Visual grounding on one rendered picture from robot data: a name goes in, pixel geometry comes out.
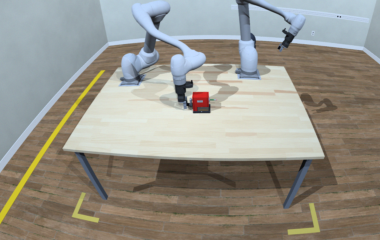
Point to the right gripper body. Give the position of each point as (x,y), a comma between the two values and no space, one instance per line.
(180,87)

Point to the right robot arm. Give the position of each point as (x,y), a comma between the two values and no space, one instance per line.
(149,16)

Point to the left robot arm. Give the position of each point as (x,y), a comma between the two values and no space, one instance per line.
(249,55)

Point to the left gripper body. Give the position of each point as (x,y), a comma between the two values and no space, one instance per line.
(289,36)

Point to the red pencil sharpener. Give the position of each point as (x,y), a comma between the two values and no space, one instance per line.
(200,102)

